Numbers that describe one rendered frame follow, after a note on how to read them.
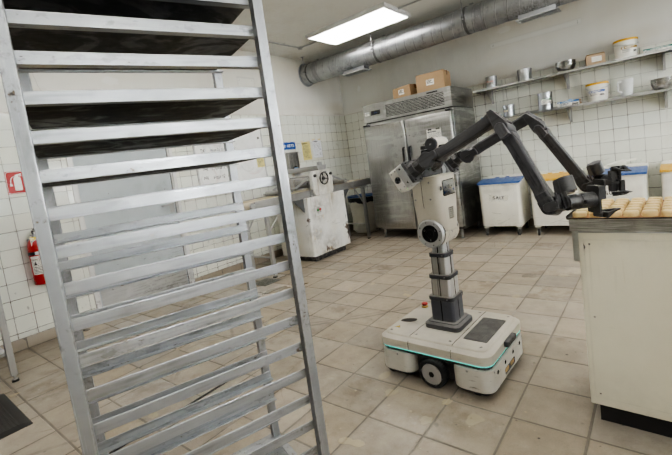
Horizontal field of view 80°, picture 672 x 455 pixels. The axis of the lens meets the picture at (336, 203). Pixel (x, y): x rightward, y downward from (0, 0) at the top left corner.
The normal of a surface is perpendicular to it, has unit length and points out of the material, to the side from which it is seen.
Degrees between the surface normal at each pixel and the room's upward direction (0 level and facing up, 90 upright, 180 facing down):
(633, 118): 90
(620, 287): 90
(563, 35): 90
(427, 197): 90
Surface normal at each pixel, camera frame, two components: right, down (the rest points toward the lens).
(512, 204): -0.54, 0.19
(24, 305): 0.77, -0.04
